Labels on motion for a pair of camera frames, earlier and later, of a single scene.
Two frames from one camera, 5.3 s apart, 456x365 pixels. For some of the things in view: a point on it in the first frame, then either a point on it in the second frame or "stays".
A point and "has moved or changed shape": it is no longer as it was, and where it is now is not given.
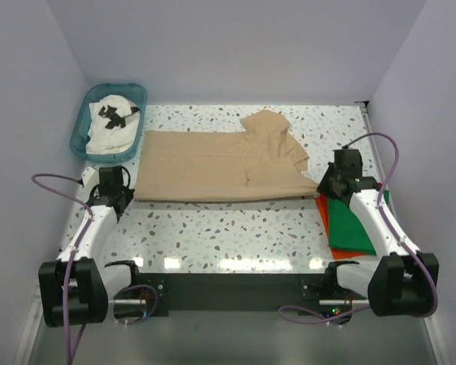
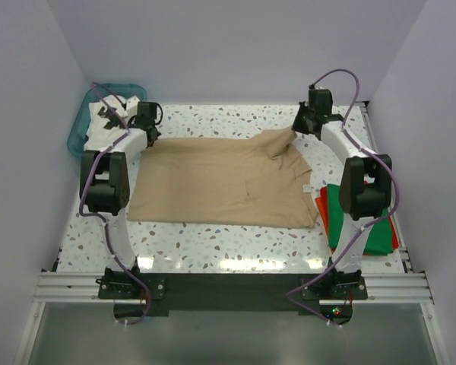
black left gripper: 128,194 → 132,121
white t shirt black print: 113,124 stays
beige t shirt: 256,160 has moved or changed shape
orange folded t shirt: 322,203 stays
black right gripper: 322,187 → 296,125
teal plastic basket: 78,145 stays
